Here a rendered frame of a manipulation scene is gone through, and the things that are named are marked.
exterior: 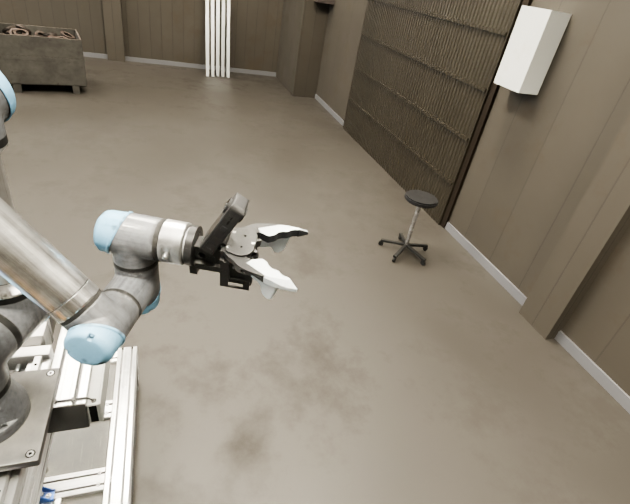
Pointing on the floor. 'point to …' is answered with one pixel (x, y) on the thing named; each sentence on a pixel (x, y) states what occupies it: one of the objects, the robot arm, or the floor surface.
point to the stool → (413, 222)
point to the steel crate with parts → (40, 55)
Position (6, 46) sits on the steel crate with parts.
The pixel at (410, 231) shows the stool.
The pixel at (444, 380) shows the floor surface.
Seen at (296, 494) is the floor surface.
